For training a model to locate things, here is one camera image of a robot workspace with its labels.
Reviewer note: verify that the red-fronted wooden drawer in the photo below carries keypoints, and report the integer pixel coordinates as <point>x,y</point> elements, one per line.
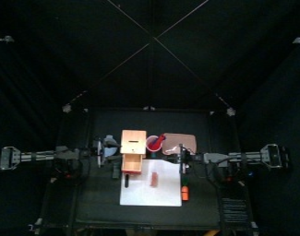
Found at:
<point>131,163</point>

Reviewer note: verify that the red plastic cup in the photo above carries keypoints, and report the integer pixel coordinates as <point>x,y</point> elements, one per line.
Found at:
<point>152,144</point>

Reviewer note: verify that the light blue plate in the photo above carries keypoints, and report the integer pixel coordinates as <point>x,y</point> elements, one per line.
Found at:
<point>111,150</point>

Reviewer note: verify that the small red white block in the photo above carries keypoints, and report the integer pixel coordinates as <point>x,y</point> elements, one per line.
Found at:
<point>154,179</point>

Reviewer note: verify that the wooden drawer box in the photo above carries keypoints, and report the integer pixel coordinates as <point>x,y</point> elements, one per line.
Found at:
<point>132,142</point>

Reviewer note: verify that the black marker pen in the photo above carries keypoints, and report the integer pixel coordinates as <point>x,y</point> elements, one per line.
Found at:
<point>126,181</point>

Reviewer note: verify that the white cutting board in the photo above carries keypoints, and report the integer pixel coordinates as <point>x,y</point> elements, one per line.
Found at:
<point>155,193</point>

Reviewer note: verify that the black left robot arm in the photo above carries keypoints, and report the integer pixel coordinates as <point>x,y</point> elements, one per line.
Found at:
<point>36,155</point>

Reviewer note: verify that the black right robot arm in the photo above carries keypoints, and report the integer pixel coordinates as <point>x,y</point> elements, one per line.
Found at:
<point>242,157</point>

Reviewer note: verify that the white label sticker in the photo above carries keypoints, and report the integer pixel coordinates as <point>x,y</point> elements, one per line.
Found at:
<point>233,210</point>

